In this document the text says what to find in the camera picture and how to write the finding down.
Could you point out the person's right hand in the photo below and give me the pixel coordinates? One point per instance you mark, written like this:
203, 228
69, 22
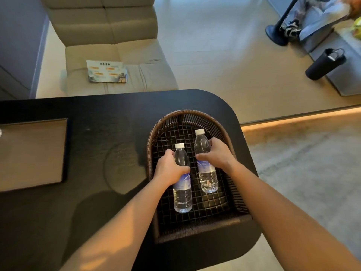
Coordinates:
219, 156

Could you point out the person's left hand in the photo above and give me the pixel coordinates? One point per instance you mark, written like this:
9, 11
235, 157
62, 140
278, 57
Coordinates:
168, 171

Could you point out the person's left thumb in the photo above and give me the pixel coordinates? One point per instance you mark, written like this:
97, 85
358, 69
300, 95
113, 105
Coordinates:
182, 169

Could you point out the person's right thumb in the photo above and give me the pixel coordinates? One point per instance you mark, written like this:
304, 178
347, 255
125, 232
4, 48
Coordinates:
203, 157

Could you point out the clear water bottle white cap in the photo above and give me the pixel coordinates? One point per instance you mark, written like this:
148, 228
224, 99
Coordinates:
182, 180
207, 166

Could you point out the person's right forearm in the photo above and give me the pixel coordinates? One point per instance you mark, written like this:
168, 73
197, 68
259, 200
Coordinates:
290, 225

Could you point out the person's left forearm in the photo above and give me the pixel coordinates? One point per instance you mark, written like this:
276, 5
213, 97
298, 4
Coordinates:
118, 231

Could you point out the dark woven wicker basket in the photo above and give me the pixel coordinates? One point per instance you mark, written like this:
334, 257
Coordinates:
197, 177

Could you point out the printed booklet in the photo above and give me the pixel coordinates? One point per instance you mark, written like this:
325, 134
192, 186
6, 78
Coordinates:
106, 71

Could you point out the beige cushioned chair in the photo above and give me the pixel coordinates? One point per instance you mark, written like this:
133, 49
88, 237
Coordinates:
112, 42

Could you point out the black floor stand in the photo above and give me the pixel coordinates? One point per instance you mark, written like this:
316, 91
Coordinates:
279, 28

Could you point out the black insulated flask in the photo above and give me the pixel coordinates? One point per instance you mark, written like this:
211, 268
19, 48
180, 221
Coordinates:
324, 64

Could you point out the black white sneaker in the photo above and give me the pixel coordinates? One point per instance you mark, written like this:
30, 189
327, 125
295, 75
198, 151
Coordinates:
290, 29

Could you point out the grey floor mat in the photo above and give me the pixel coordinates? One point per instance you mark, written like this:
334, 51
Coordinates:
338, 67

